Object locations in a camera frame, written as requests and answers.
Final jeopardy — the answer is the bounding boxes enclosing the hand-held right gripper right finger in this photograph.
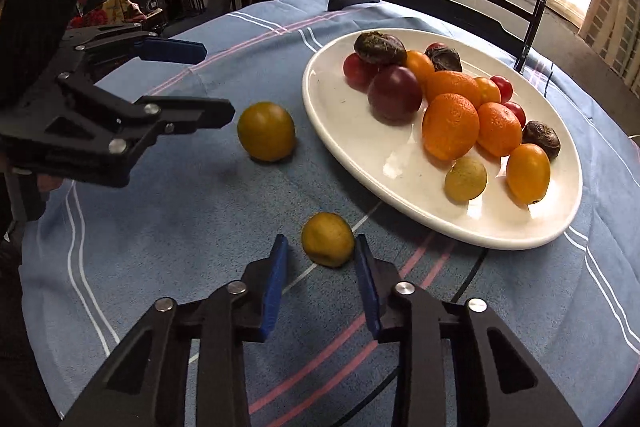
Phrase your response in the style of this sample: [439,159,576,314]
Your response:
[354,234,583,427]

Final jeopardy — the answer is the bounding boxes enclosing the yellow-green round fruit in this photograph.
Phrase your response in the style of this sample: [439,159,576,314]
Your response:
[237,102,296,162]

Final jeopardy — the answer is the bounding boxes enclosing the brown-green longan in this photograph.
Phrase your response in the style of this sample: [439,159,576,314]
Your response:
[444,156,488,202]

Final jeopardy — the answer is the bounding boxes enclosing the small orange tangerine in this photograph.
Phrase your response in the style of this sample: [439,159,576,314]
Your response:
[476,102,523,158]

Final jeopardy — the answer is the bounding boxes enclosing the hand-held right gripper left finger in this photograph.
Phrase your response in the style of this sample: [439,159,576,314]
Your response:
[60,234,289,427]

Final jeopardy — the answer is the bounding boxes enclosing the round yellow-orange tomato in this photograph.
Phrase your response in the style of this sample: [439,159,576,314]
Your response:
[404,51,435,88]

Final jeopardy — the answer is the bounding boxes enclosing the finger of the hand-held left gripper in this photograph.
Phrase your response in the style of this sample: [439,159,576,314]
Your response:
[50,74,236,186]
[62,23,207,64]

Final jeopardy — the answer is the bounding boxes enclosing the dark red tomato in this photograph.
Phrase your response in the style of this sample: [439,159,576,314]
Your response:
[343,53,381,90]

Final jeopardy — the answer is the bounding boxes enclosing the oval yellow-orange tomato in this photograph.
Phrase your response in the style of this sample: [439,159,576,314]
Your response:
[506,144,551,205]

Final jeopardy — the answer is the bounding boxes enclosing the white round plate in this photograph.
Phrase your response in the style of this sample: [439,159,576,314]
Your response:
[302,28,584,251]

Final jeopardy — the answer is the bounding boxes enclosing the blue striped tablecloth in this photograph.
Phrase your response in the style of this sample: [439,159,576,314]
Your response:
[20,0,640,427]

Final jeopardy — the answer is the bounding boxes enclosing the dark purple plum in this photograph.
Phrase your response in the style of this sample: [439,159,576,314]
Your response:
[368,66,423,122]

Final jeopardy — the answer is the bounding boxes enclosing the yellow longan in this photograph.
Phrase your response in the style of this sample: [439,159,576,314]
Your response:
[301,212,356,268]

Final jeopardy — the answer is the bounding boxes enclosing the small orange tomato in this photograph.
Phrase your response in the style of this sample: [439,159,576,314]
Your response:
[474,77,502,105]

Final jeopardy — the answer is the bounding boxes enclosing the dark wrinkled passion fruit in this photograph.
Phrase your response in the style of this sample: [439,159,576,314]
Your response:
[521,121,562,162]
[425,46,463,74]
[354,32,407,66]

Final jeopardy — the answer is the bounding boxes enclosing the large orange tangerine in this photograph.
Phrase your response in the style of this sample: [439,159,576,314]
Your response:
[421,93,480,161]

